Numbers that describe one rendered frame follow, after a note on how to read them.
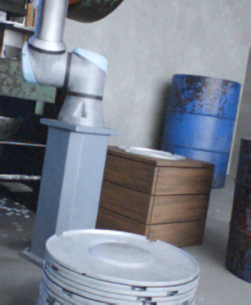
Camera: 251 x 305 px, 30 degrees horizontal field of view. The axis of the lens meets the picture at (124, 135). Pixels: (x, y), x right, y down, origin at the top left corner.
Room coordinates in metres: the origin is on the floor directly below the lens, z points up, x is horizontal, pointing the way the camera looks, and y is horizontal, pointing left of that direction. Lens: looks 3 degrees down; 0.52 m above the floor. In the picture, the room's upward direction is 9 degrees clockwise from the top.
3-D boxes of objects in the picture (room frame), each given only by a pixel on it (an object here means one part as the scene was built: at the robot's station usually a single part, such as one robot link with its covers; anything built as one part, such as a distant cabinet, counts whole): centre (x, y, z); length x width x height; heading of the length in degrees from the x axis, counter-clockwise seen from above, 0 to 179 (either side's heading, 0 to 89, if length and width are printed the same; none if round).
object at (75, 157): (1.51, 0.15, 0.23); 0.19 x 0.19 x 0.45; 47
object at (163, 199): (2.00, -0.12, 0.18); 0.40 x 0.38 x 0.35; 45
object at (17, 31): (1.97, 0.51, 0.72); 0.25 x 0.14 x 0.14; 40
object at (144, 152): (2.00, -0.12, 0.35); 0.29 x 0.29 x 0.01
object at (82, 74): (1.51, 0.15, 0.62); 0.13 x 0.12 x 0.14; 101
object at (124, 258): (0.88, -0.03, 0.25); 0.29 x 0.29 x 0.01
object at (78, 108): (1.51, 0.15, 0.50); 0.15 x 0.15 x 0.10
